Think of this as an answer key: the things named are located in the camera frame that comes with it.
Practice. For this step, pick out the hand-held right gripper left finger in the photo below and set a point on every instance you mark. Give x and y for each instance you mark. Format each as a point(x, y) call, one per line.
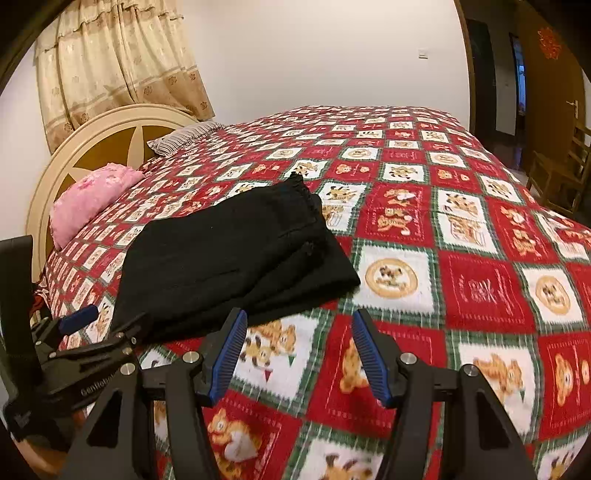
point(226, 362)

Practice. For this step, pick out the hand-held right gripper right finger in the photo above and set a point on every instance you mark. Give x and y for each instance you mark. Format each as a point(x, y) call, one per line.
point(369, 357)

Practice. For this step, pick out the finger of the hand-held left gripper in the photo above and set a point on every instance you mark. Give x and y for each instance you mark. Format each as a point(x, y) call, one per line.
point(124, 334)
point(79, 317)

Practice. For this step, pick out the black pants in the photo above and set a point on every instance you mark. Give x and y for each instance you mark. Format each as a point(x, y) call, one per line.
point(221, 258)

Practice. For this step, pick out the pink pillow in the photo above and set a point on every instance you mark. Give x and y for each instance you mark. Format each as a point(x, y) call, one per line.
point(92, 194)

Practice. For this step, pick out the red checked printed blanket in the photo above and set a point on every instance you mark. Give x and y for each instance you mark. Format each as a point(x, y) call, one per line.
point(438, 240)

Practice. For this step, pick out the cream wooden headboard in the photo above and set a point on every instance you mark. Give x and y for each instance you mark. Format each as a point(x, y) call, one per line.
point(83, 138)

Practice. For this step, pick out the striped pillow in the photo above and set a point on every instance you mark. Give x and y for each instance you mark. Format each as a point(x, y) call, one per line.
point(182, 136)

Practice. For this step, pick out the beige patterned curtain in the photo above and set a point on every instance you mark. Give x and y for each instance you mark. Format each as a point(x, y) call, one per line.
point(120, 60)

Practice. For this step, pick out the wooden chair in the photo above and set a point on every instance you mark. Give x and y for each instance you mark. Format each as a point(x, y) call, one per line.
point(561, 177)

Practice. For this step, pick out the wooden door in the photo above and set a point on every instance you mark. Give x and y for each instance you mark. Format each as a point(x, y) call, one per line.
point(554, 78)

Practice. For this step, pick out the red paper door decoration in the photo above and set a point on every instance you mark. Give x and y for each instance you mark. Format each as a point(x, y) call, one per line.
point(549, 44)

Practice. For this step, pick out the wooden door frame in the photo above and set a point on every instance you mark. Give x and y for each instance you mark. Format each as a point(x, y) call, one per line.
point(473, 78)

